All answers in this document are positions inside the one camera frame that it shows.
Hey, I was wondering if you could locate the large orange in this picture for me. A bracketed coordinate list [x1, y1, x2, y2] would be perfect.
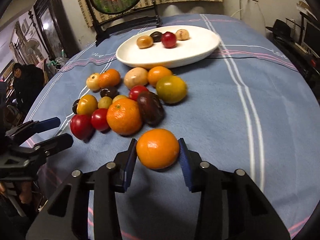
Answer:
[136, 128, 180, 170]

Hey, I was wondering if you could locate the large orange mandarin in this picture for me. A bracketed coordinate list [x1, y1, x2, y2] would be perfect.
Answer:
[106, 98, 143, 136]

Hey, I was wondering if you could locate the dark brown passion fruit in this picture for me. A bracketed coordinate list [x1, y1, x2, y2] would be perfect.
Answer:
[137, 91, 165, 127]

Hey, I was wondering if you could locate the yellow orange tomato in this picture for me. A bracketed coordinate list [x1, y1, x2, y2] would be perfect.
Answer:
[76, 94, 98, 115]

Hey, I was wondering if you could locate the small yellow-green fruit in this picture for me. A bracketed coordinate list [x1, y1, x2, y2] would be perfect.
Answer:
[98, 96, 113, 109]
[112, 94, 127, 103]

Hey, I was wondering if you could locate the red cherry tomato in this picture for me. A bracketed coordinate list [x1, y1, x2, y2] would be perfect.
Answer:
[129, 85, 149, 101]

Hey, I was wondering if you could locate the green yellow tomato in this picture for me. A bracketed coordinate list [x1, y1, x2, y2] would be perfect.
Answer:
[156, 75, 188, 104]

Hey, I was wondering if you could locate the small orange mandarin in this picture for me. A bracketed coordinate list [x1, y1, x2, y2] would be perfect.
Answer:
[99, 69, 121, 88]

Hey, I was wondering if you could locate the person's left hand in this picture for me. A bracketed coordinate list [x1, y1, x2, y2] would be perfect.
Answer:
[1, 181, 33, 204]

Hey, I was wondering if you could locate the person in dark clothes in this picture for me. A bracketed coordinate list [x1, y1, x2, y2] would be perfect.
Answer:
[12, 63, 44, 114]

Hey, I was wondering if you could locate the dark small plum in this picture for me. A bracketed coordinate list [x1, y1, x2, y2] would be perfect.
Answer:
[100, 86, 119, 99]

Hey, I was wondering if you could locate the cream apple-shaped fruit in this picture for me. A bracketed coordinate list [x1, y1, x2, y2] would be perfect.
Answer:
[86, 73, 100, 92]

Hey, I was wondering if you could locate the standing fan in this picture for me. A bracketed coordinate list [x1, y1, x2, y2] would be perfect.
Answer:
[22, 38, 43, 65]

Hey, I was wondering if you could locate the blue striped tablecloth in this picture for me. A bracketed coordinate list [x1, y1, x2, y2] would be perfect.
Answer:
[23, 14, 319, 239]

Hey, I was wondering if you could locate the beige round fruit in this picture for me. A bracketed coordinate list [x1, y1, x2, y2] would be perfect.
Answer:
[124, 67, 148, 89]

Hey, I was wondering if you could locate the orange round fruit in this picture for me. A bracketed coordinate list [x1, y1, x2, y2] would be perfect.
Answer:
[147, 66, 172, 87]

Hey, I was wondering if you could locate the dark framed mirror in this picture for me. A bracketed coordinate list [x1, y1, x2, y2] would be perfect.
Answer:
[33, 0, 80, 59]

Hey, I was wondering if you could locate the white oval plate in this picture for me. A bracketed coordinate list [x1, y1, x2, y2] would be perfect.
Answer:
[116, 25, 221, 69]

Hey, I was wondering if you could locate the tan fruit on plate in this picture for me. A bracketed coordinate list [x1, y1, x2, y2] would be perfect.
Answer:
[136, 35, 153, 49]

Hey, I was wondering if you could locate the red plum on plate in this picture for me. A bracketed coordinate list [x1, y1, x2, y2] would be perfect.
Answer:
[161, 31, 177, 48]

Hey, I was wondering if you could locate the pale spotted fruit on plate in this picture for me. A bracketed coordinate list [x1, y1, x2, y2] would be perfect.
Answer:
[175, 29, 190, 41]

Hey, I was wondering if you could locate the dark plum on plate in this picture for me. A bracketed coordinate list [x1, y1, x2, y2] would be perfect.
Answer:
[150, 31, 163, 43]

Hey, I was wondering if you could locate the black hat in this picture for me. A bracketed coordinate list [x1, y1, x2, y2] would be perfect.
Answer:
[266, 19, 291, 38]

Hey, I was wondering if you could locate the round painted screen on stand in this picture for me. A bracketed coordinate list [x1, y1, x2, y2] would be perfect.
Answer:
[85, 0, 162, 46]

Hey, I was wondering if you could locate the computer monitor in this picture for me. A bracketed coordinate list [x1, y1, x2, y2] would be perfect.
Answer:
[302, 21, 320, 57]

